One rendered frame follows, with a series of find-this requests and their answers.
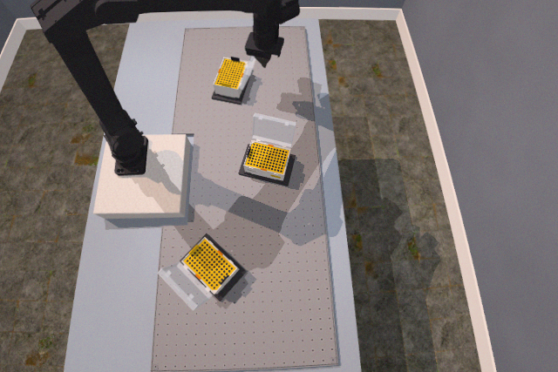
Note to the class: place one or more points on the yellow tip rack plate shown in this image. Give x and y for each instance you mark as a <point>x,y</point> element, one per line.
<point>267,157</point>
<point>231,73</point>
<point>205,261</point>

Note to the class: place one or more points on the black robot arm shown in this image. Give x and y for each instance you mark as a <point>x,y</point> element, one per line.
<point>65,25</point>

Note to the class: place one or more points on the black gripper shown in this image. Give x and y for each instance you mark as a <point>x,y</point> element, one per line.
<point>258,45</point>

